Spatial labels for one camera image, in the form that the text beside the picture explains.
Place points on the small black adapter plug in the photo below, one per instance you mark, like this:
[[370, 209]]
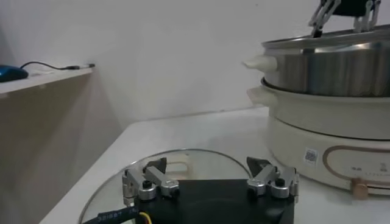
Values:
[[90, 65]]

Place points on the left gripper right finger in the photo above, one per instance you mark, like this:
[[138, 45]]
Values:
[[265, 176]]

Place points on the round glass pot lid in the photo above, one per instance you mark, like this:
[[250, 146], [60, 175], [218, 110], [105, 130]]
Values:
[[210, 164]]

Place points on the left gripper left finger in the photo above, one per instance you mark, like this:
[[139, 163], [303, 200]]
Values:
[[158, 178]]

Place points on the white side table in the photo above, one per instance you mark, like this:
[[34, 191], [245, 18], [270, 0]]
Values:
[[42, 78]]

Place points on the white electric cooker base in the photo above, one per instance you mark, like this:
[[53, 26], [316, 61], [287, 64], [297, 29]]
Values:
[[304, 121]]

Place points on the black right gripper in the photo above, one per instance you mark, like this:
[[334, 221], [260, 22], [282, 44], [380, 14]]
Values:
[[353, 7]]

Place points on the blue computer mouse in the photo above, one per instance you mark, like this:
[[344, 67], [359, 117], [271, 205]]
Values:
[[10, 74]]

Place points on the stainless steel steamer basket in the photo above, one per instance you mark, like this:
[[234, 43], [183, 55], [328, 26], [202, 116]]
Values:
[[329, 70]]

